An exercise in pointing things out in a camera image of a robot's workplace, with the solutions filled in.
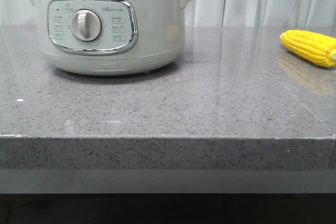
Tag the yellow corn cob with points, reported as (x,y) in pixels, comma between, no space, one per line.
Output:
(314,47)

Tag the pale green electric cooking pot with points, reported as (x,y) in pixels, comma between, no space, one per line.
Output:
(110,37)

